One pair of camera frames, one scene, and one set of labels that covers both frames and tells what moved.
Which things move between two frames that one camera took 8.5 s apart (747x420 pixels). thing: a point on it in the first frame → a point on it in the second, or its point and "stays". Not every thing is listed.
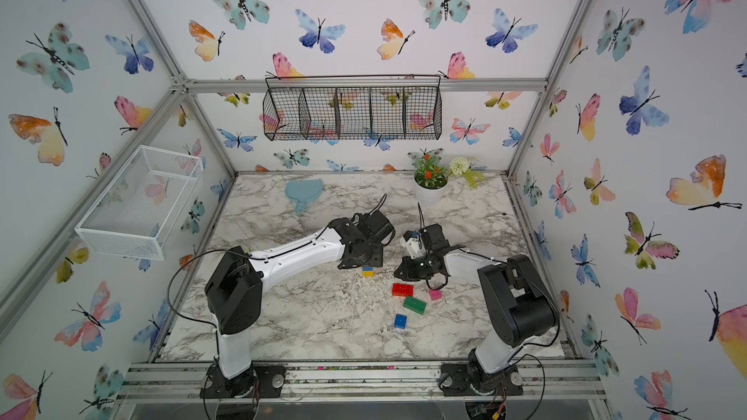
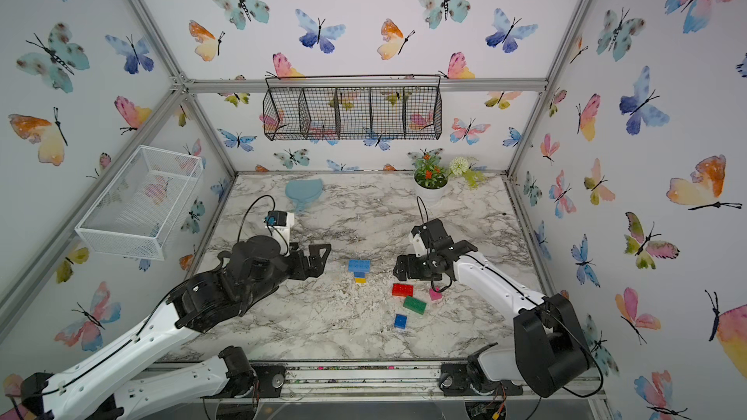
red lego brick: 400,290 stays
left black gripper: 376,262 → 315,267
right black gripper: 408,273 stays
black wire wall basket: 353,107 stays
